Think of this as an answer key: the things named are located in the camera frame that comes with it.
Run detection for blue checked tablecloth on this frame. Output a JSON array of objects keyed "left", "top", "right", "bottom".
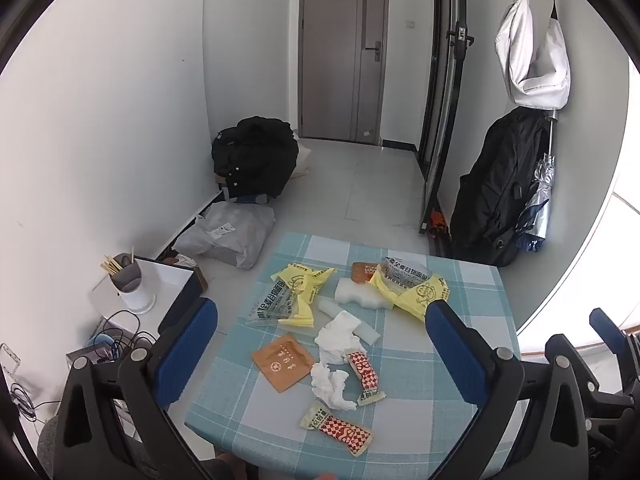
[{"left": 185, "top": 232, "right": 521, "bottom": 480}]

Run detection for small brown packet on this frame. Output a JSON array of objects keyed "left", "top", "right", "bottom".
[{"left": 351, "top": 261, "right": 385, "bottom": 286}]

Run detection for small white crumpled tissue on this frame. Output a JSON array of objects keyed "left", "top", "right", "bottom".
[{"left": 310, "top": 361, "right": 360, "bottom": 412}]

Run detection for bundle of wooden chopsticks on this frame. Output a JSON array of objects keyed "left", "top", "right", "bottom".
[{"left": 101, "top": 246, "right": 136, "bottom": 276}]

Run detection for large white crumpled tissue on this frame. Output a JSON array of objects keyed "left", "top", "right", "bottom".
[{"left": 315, "top": 310, "right": 370, "bottom": 366}]

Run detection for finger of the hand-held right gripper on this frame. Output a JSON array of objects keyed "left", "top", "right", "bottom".
[
  {"left": 545, "top": 332, "right": 608, "bottom": 403},
  {"left": 589, "top": 307, "right": 631, "bottom": 361}
]

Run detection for grey door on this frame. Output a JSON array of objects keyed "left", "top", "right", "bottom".
[{"left": 299, "top": 0, "right": 390, "bottom": 146}]

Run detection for black hanging backpack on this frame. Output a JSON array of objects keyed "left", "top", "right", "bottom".
[{"left": 447, "top": 107, "right": 551, "bottom": 267}]

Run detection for person's leg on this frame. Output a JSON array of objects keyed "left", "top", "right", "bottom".
[{"left": 202, "top": 452, "right": 248, "bottom": 480}]

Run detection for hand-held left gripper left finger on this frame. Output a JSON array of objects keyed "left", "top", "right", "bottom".
[{"left": 50, "top": 297, "right": 221, "bottom": 480}]

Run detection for black cable tangle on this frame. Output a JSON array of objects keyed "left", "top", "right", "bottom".
[{"left": 90, "top": 309, "right": 161, "bottom": 361}]

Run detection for black framed glass door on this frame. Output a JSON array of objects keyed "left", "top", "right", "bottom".
[{"left": 417, "top": 0, "right": 475, "bottom": 233}]

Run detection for beige bag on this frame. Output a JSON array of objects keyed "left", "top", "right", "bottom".
[{"left": 292, "top": 132, "right": 313, "bottom": 180}]

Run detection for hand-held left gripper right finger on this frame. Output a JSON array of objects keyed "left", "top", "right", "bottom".
[{"left": 425, "top": 300, "right": 591, "bottom": 480}]

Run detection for white hanging bag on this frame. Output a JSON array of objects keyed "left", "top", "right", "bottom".
[{"left": 495, "top": 0, "right": 572, "bottom": 110}]

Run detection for white foam block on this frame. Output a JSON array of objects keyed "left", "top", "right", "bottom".
[{"left": 334, "top": 277, "right": 397, "bottom": 312}]

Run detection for silver folded umbrella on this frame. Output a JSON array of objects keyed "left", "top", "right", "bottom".
[{"left": 515, "top": 110, "right": 558, "bottom": 253}]

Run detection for grey fabric chair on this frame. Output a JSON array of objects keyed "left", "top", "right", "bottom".
[{"left": 37, "top": 417, "right": 71, "bottom": 480}]

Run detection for brown square packet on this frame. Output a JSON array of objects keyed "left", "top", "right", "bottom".
[{"left": 251, "top": 332, "right": 317, "bottom": 393}]

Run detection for window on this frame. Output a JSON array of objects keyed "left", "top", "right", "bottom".
[{"left": 515, "top": 55, "right": 640, "bottom": 361}]

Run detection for grey white cup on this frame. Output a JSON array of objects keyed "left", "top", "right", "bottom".
[{"left": 111, "top": 252, "right": 156, "bottom": 315}]

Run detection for translucent foam sheet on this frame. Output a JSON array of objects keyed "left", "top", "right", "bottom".
[{"left": 319, "top": 297, "right": 382, "bottom": 346}]

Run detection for grey plastic bag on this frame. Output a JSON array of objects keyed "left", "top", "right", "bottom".
[{"left": 172, "top": 201, "right": 277, "bottom": 270}]

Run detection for black bag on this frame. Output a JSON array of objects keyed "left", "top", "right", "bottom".
[{"left": 211, "top": 116, "right": 300, "bottom": 201}]

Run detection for red patterned snack wrapper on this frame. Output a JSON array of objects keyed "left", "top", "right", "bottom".
[
  {"left": 300, "top": 401, "right": 375, "bottom": 457},
  {"left": 345, "top": 350, "right": 388, "bottom": 407}
]

